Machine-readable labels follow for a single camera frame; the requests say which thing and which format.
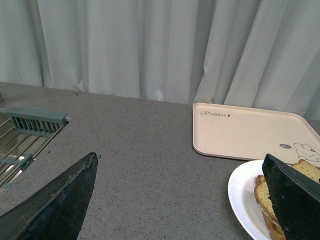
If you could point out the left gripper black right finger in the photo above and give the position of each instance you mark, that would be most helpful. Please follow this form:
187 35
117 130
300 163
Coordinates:
295 199

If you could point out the green metal drying rack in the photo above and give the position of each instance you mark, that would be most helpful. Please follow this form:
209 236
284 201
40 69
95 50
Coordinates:
24 133

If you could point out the white round plate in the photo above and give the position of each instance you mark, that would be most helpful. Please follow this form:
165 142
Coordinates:
242 199

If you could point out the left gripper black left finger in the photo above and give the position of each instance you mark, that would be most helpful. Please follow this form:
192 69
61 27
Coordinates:
57 210

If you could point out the bottom bread slice with filling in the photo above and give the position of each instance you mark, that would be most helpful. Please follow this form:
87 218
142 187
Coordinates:
271 225

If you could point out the grey-white curtain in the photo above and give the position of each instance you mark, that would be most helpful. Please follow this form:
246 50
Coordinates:
261 54

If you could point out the beige rabbit tray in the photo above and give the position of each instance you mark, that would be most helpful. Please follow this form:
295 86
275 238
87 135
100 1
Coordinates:
243 133

